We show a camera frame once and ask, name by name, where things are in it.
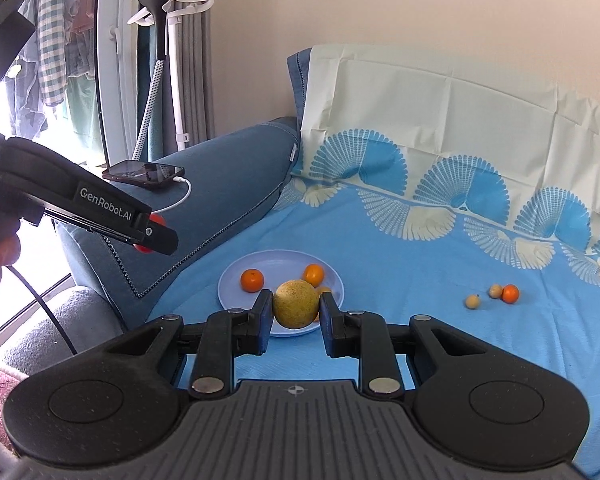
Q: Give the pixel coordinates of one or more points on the small yellow-green fruit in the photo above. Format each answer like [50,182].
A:
[296,304]
[472,301]
[495,290]

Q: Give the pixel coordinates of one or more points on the grey curtain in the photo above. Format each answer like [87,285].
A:
[195,60]

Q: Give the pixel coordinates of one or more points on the blue and cream printed sheet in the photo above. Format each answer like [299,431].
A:
[430,270]

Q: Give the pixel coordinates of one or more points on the plaid shirt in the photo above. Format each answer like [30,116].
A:
[52,40]

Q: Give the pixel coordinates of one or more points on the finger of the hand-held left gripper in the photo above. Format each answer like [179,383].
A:
[160,240]

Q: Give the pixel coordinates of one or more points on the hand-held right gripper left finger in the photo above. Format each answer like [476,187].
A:
[265,320]

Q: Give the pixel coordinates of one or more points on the black smartphone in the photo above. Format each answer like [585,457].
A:
[140,172]

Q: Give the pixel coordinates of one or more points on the white door frame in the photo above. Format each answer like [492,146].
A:
[115,85]

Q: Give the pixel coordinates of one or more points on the green garment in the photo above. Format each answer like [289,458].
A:
[82,110]

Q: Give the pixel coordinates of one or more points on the red cherry tomato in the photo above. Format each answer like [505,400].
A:
[157,220]

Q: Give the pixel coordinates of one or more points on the white steamer pole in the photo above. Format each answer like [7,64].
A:
[175,85]

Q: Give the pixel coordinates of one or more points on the small orange kumquat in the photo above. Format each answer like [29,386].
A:
[511,293]
[252,280]
[313,275]

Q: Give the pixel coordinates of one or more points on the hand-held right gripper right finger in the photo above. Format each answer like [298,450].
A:
[328,325]

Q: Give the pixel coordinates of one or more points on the grey fuzzy cushion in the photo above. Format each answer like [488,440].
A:
[55,325]

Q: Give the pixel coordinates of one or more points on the light blue plate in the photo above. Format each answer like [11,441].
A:
[270,267]

